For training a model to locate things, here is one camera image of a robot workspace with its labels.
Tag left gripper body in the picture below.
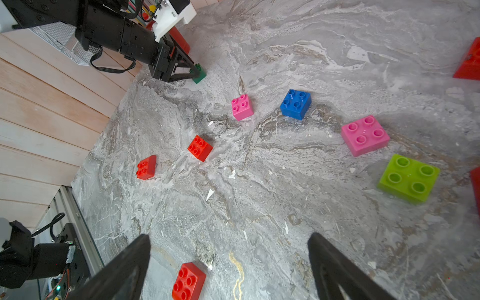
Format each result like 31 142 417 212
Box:
149 36 180 83

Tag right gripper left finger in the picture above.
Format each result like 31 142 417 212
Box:
67 234 151 300

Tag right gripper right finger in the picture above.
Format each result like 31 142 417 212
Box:
307 232 394 300

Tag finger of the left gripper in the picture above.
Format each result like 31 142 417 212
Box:
163 72 199 83
171 41 198 74

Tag pink lego brick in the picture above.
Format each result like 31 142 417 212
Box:
341 115 390 157
231 94 254 121

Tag small red curved brick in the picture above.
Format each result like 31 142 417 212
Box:
136 155 156 180

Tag blue lego brick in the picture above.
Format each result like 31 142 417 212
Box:
280 89 311 121

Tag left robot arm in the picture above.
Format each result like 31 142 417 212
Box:
1 1 206 83

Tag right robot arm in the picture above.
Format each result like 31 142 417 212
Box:
1 221 392 300

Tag long red lego brick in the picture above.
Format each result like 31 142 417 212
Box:
172 262 206 300

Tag lime green lego brick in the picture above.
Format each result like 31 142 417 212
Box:
377 154 440 205

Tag red pen cup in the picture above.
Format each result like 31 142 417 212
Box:
167 26 191 55

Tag small red brick far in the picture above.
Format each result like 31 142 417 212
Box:
453 37 480 81

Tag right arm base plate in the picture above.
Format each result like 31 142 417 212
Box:
43 223 91 300

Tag white wire shelf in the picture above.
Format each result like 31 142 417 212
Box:
29 22 101 66

